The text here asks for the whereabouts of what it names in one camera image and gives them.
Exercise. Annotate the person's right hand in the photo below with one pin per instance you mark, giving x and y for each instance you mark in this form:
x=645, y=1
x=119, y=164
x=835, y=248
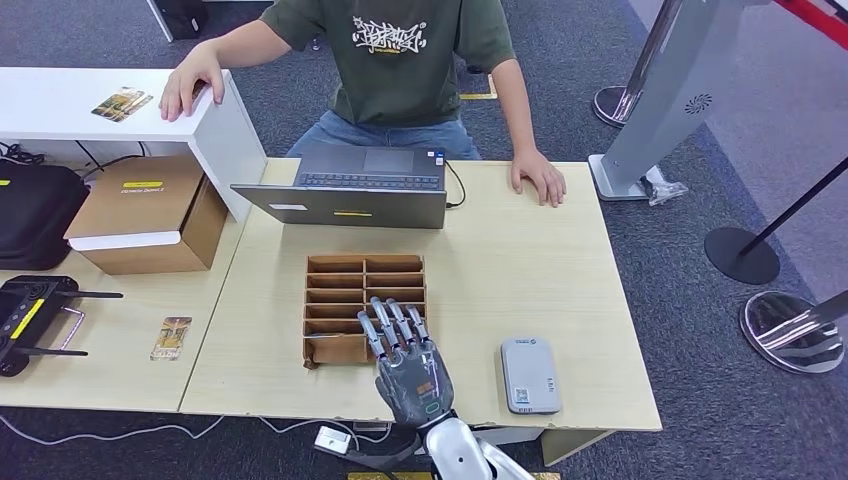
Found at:
x=189, y=83

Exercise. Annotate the person's left hand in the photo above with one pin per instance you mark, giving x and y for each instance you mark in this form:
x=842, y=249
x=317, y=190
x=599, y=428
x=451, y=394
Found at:
x=538, y=175

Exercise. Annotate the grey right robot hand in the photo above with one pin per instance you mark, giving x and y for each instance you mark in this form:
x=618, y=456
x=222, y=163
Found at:
x=414, y=384

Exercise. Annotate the person's right forearm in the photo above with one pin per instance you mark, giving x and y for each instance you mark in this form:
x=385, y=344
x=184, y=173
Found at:
x=245, y=45

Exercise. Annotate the person's left forearm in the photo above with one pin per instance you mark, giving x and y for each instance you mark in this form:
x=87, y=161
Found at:
x=515, y=106

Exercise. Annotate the grey card reader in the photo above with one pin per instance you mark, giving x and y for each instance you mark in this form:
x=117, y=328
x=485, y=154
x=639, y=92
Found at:
x=530, y=371

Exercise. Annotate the wooden card rack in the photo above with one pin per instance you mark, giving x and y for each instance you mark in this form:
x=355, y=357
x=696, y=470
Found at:
x=338, y=285

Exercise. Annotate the person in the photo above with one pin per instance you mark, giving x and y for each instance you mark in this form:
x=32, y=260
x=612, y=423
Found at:
x=397, y=86

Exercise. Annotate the grey power adapter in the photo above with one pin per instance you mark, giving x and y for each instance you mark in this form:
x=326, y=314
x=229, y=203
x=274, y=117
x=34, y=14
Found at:
x=372, y=427

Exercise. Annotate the black computer tower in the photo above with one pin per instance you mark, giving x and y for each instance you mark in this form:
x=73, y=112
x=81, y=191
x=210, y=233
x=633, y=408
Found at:
x=184, y=16

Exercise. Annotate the white flat board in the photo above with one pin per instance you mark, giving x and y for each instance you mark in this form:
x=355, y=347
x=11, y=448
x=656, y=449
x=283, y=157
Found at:
x=517, y=435

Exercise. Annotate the clear plastic bag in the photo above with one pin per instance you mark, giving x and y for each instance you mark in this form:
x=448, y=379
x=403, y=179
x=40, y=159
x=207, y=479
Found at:
x=666, y=191

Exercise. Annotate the brown cardboard box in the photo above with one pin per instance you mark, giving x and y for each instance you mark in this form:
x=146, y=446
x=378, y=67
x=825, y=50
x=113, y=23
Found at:
x=140, y=202

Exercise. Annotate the white shelf unit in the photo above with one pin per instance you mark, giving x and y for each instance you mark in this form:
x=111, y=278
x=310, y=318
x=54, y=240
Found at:
x=53, y=99

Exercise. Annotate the silver kiosk stand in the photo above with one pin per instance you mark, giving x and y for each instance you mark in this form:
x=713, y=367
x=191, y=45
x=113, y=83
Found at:
x=672, y=99

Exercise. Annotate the wooden desk leg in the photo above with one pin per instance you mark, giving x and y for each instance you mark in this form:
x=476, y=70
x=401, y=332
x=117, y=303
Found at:
x=570, y=447

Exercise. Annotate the grey laptop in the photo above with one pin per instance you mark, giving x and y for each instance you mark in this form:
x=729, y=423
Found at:
x=344, y=208

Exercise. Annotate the black carrying case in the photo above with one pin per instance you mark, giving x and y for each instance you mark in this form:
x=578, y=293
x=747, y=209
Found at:
x=36, y=215

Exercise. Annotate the black controller with antennas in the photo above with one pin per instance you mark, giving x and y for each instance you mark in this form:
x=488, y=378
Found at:
x=26, y=321

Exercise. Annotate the red barrier belt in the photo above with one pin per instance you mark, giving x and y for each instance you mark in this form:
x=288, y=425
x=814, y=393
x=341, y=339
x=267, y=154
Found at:
x=815, y=23

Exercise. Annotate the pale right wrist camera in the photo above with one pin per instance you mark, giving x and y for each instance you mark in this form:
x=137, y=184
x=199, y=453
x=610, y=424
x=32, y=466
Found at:
x=333, y=440

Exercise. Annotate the chrome stanchion post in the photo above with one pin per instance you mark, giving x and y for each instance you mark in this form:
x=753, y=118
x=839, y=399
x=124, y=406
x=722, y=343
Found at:
x=792, y=341
x=652, y=46

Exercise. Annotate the black stanchion post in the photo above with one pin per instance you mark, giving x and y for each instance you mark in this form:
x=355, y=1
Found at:
x=740, y=258

